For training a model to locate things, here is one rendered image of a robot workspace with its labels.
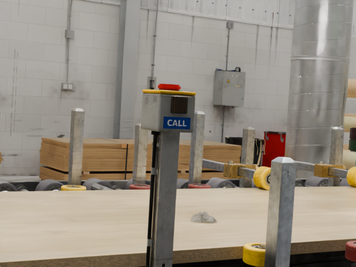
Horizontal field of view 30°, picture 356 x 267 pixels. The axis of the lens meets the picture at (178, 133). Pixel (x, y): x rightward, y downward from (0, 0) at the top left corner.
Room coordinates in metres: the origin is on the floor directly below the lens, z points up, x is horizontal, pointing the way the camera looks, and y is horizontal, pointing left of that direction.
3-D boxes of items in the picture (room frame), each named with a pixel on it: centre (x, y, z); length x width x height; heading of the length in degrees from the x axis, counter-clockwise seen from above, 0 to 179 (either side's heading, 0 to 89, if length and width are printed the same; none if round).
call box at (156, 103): (1.15, 0.02, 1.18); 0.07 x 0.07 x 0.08; 29
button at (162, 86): (1.15, 0.02, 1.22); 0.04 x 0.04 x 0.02
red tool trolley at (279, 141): (9.89, -1.68, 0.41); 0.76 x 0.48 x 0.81; 129
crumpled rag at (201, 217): (1.69, -0.08, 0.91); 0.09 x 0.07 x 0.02; 176
